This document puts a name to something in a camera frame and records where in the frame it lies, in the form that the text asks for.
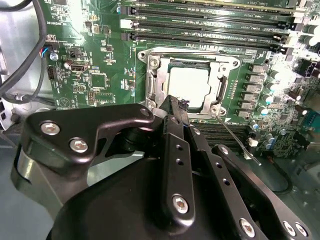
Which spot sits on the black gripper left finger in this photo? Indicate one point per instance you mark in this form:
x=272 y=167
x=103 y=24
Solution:
x=75 y=125

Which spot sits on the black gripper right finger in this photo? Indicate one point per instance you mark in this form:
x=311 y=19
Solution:
x=225 y=180

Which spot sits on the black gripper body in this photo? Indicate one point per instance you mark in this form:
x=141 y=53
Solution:
x=120 y=200

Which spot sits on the silver topped CPU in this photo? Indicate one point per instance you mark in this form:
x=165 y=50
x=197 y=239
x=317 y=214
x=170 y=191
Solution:
x=190 y=85

